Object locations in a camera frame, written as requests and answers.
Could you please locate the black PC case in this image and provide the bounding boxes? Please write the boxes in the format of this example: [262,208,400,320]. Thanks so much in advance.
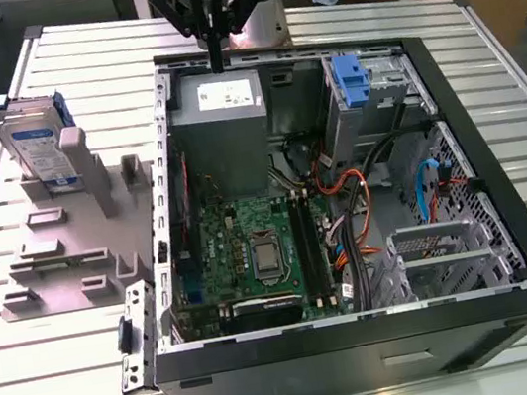
[104,0,527,395]

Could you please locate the green RAM stick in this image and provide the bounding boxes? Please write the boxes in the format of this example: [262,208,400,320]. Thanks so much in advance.
[28,254,88,275]

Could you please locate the orange power wire bundle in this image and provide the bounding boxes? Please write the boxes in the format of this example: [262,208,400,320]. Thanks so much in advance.
[312,165,384,268]

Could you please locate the grey power supply unit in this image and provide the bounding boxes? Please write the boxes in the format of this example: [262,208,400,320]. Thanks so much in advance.
[158,62,281,210]

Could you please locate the grey parts rack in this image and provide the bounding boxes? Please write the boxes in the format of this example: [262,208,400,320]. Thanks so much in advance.
[0,116,170,325]

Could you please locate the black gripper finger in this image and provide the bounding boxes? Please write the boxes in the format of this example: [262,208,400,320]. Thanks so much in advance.
[207,0,293,73]
[143,0,222,83]

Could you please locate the black graphics card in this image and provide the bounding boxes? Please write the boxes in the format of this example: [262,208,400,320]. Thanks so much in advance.
[217,288,309,337]

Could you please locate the silver CPU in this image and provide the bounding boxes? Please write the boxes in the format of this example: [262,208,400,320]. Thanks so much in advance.
[253,240,283,272]

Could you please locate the green motherboard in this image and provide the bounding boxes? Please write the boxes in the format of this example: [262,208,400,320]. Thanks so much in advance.
[159,182,364,345]

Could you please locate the thick black cable bundle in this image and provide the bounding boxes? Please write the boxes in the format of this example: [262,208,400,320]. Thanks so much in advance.
[321,120,464,315]

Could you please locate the blue data wire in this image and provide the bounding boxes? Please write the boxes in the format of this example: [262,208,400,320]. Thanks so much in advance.
[408,155,462,227]

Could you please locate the metal optical drive cage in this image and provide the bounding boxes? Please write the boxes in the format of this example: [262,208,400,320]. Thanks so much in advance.
[311,39,442,168]

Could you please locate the black RAM slot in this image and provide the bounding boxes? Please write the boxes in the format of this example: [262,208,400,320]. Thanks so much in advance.
[287,190,322,310]
[292,189,328,309]
[297,188,335,308]

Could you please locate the hard disk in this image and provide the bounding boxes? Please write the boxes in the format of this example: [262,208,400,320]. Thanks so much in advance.
[0,78,88,205]

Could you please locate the metal disk bay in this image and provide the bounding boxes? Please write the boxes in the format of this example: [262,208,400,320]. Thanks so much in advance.
[383,210,527,306]

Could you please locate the yellow black power wires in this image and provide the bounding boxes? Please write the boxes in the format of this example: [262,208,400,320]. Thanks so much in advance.
[267,159,316,197]

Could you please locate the white metal table frame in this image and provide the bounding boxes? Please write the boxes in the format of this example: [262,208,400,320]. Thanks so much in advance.
[111,0,156,27]

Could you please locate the CPU socket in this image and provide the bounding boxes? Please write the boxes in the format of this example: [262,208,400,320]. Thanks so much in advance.
[246,227,294,290]

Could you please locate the thin red wire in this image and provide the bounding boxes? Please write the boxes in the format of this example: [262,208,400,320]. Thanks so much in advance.
[169,148,204,263]

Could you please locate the metal card retainer bracket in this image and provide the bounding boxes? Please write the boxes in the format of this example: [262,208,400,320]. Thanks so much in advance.
[104,277,170,395]

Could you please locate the blue plastic drive latch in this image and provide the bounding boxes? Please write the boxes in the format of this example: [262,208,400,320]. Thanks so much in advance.
[329,51,374,112]

